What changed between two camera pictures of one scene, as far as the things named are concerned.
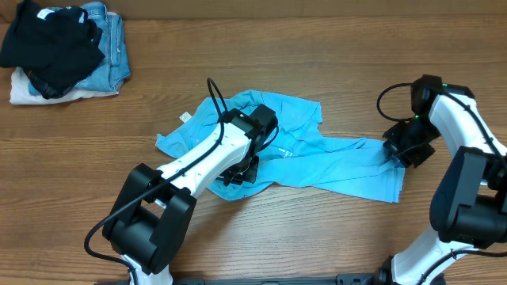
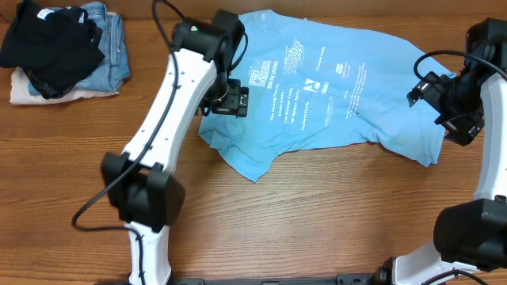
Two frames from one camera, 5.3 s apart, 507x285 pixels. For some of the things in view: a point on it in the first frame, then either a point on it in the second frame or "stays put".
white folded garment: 21,95 stays put
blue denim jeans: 114,69 stays put
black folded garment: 56,47 stays put
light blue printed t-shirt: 303,157 → 314,82
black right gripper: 394,148 → 468,126
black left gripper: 250,175 → 237,103
